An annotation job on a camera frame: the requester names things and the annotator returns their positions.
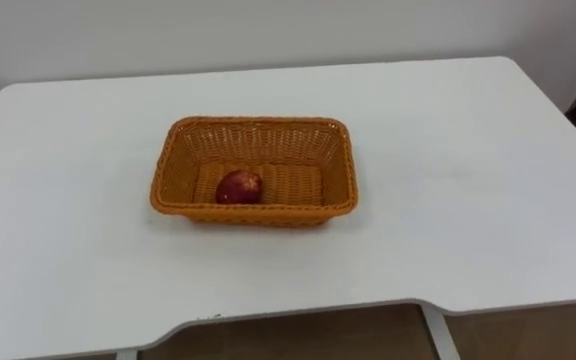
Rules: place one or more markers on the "red apple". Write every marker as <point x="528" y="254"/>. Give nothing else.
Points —
<point x="238" y="188"/>

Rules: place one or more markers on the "orange woven basket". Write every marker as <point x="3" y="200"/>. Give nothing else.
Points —
<point x="188" y="155"/>

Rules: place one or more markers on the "white desk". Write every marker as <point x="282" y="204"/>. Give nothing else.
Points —
<point x="468" y="200"/>

